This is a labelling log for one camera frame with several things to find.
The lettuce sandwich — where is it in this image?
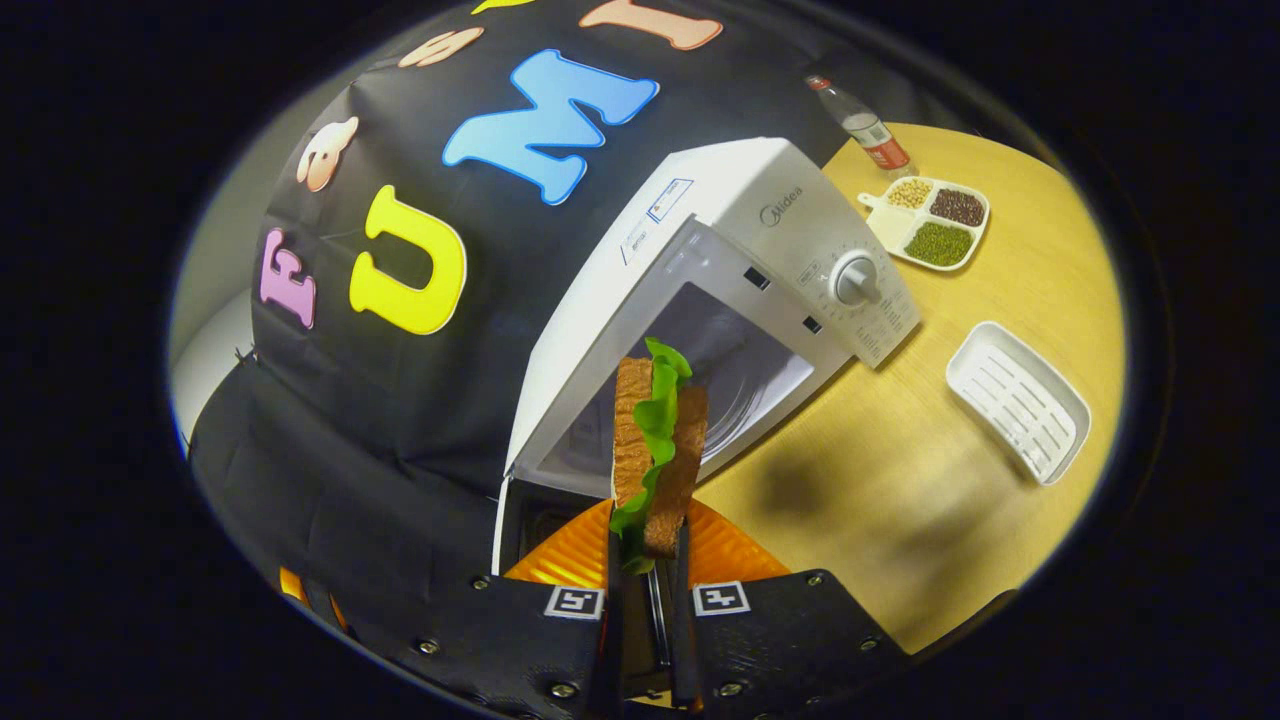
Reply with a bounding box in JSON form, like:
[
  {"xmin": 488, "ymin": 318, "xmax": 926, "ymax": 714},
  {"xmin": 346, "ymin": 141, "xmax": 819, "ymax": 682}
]
[{"xmin": 608, "ymin": 337, "xmax": 709, "ymax": 576}]

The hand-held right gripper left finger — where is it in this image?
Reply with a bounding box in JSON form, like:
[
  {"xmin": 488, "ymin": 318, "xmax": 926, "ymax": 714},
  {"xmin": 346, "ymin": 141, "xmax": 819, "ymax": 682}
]
[{"xmin": 385, "ymin": 498, "xmax": 626, "ymax": 720}]

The white ribbed tray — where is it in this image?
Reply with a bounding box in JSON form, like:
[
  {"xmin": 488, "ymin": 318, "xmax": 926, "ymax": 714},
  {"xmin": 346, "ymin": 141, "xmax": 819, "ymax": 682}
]
[{"xmin": 945, "ymin": 320, "xmax": 1093, "ymax": 488}]

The white microwave oven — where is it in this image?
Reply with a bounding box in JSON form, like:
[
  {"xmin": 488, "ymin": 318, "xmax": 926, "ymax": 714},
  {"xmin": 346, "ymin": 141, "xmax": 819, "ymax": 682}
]
[{"xmin": 490, "ymin": 137, "xmax": 923, "ymax": 581}]

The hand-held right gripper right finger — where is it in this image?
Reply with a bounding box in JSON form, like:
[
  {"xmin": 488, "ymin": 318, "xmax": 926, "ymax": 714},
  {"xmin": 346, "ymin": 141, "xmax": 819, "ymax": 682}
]
[{"xmin": 668, "ymin": 498, "xmax": 913, "ymax": 719}]

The clear plastic water bottle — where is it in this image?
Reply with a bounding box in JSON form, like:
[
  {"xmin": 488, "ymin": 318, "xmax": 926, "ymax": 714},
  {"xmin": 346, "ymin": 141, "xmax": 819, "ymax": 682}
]
[{"xmin": 805, "ymin": 73, "xmax": 916, "ymax": 179}]

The divided dish of beans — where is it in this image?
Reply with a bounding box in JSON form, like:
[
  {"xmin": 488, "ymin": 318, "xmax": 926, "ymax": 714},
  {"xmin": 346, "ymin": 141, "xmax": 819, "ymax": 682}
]
[{"xmin": 857, "ymin": 175, "xmax": 991, "ymax": 273}]

